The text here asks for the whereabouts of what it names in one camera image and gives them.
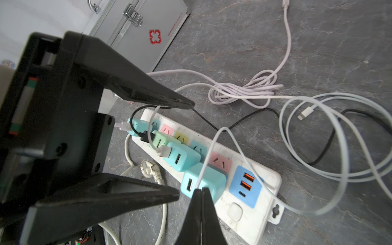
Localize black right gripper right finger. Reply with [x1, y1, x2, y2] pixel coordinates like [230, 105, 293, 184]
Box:
[201, 187, 227, 245]

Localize coiled white cable bundle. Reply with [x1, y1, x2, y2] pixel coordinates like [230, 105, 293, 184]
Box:
[146, 0, 292, 109]

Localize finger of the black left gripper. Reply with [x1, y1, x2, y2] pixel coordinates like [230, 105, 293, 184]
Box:
[19, 173, 180, 245]
[62, 31, 195, 110]

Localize black USB cable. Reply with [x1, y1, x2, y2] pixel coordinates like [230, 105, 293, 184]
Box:
[129, 105, 392, 166]

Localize teal charger with cable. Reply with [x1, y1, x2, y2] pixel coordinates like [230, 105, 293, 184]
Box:
[114, 118, 149, 137]

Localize grey metal first-aid box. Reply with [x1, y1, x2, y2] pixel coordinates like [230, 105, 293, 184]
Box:
[83, 0, 190, 72]

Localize green charger with black cable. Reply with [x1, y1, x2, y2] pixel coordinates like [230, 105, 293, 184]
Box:
[151, 130, 181, 148]

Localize white colourful power strip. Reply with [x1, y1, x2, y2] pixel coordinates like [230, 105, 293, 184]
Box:
[132, 109, 284, 245]

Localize white charging cable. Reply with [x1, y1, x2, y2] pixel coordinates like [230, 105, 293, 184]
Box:
[146, 82, 392, 216]

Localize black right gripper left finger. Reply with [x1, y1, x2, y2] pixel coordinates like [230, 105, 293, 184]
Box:
[175, 189, 202, 245]

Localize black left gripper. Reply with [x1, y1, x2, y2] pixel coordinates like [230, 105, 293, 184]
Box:
[1, 32, 115, 227]

